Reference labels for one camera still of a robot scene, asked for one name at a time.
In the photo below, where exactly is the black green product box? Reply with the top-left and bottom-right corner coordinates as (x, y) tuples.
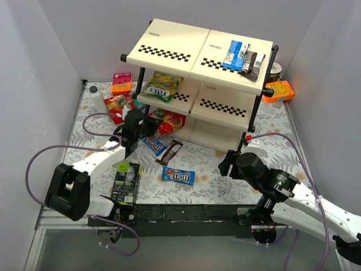
(111, 161), (142, 207)

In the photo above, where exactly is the brown chocolate bar wrapper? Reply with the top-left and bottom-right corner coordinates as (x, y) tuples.
(156, 140), (183, 166)

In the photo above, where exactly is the teal tissue packet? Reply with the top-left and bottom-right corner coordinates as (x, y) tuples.
(133, 99), (146, 110)

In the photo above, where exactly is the blue m&m bag upper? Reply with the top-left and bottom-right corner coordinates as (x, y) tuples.
(142, 136), (167, 156)

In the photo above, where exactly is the brown chocolate bar on shelf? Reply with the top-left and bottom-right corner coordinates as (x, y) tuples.
(241, 51), (265, 82)

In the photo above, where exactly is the blue m&m bag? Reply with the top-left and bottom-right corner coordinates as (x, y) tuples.
(142, 136), (167, 156)
(162, 167), (195, 186)

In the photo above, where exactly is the red gummy candy bag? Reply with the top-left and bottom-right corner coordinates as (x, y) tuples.
(104, 93), (136, 125)

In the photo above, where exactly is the pink orange candy box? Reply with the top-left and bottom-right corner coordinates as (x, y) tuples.
(111, 73), (133, 96)

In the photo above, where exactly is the green Fox's candy bag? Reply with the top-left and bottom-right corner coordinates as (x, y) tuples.
(142, 71), (183, 103)

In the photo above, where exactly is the blue snack bag on shelf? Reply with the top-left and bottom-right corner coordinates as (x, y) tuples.
(222, 40), (250, 71)

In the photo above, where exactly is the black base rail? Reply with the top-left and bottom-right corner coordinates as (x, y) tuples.
(87, 203), (283, 245)

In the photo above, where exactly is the orange candy box right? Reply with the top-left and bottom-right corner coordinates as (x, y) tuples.
(263, 80), (294, 104)

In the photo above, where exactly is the blue m&m bag lower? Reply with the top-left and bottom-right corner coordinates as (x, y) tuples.
(162, 167), (195, 186)

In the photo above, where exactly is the cream three-tier shelf rack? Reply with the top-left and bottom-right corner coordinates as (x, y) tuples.
(120, 19), (279, 152)

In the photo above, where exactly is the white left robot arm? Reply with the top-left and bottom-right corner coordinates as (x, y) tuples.
(45, 110), (162, 221)

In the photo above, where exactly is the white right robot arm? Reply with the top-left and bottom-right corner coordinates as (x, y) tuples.
(218, 150), (360, 265)

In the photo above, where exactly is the paper cup behind shelf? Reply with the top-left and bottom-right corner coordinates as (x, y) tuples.
(268, 62), (282, 83)

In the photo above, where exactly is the white bottle black cap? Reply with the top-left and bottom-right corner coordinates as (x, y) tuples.
(89, 85), (108, 113)

